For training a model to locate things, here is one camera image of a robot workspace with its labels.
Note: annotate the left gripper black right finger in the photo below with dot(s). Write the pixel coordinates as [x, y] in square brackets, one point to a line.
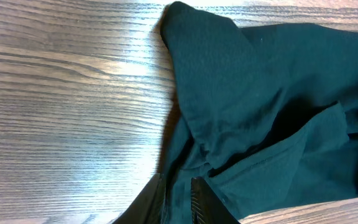
[206, 207]

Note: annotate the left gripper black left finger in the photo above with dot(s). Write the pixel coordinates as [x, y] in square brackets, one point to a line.
[148, 206]

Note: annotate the black t-shirt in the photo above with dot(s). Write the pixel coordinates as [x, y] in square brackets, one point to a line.
[269, 114]

